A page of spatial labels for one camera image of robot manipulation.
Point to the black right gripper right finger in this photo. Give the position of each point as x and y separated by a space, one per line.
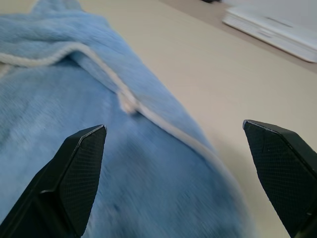
280 168

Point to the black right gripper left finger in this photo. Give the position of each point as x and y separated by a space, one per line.
71 178

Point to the light blue towel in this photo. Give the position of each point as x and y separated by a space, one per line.
81 124

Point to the white flat box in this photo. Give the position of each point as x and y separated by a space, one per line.
275 27

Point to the dark object at table edge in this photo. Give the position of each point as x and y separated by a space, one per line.
210 1

